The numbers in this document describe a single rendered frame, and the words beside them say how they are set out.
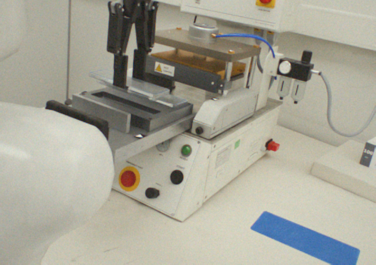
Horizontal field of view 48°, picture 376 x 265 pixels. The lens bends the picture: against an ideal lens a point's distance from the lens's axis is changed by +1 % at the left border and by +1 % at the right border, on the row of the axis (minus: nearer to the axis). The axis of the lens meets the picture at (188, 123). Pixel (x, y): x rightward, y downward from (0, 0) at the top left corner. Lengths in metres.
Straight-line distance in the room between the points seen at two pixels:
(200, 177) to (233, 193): 0.19
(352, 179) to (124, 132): 0.71
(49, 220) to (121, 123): 0.48
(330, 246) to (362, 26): 0.76
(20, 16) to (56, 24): 2.20
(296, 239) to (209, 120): 0.33
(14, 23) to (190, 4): 0.99
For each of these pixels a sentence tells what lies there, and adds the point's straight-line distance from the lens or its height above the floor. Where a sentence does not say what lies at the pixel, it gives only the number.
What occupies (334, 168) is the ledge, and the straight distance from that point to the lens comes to 1.30.
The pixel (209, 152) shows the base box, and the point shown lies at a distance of 0.96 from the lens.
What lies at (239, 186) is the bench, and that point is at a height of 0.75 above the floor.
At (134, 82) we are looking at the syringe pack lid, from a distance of 0.91.
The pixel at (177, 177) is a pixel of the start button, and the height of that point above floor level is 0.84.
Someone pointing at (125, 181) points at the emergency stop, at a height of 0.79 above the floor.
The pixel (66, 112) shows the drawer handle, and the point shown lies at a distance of 0.82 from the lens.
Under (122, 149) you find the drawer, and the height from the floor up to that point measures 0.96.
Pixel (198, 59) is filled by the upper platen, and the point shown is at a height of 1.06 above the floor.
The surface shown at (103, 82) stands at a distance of 0.94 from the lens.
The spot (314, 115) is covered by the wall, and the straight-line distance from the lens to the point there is 1.63.
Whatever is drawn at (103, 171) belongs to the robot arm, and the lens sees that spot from 0.37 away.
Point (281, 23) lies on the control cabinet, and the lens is 1.18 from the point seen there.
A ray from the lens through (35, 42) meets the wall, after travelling 2.51.
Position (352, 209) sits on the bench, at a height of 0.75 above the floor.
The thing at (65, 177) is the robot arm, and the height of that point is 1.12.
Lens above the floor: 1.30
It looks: 21 degrees down
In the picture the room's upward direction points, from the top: 8 degrees clockwise
